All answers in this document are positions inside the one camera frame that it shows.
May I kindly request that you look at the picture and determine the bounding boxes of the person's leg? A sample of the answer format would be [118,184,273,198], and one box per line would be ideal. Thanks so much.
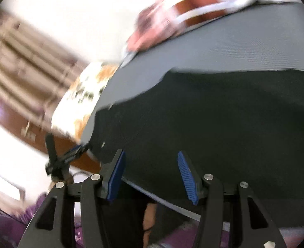
[144,203,158,238]

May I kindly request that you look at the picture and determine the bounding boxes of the beige slatted panel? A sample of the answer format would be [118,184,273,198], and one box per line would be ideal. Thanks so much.
[0,8,88,114]

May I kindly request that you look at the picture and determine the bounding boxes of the floral pillow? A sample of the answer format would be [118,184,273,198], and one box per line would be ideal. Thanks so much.
[50,62,119,145]

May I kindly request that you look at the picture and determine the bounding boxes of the black pants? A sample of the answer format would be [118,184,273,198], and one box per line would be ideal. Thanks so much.
[81,68,304,212]

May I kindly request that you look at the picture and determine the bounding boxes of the person's purple clothing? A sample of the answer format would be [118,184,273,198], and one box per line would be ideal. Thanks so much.
[0,194,245,248]

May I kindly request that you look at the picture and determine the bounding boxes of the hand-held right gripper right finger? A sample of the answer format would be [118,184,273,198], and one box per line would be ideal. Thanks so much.
[177,151,288,248]

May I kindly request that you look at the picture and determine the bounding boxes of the checkered red white pillow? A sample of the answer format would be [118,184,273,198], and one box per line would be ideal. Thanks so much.
[121,0,297,65]

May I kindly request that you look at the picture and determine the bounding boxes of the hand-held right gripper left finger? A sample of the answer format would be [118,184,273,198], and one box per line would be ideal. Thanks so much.
[18,149,126,248]

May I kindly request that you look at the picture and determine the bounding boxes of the small metal latch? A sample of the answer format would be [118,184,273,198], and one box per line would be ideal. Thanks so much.
[21,121,36,141]

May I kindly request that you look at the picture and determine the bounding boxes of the grey textured bed sheet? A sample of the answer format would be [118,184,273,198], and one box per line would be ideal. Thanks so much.
[81,0,304,235]

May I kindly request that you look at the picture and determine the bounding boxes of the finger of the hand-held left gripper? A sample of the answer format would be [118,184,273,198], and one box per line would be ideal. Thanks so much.
[45,134,90,181]

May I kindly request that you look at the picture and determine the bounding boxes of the brown wooden frame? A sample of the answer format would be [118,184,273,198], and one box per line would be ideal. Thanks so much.
[0,85,102,173]

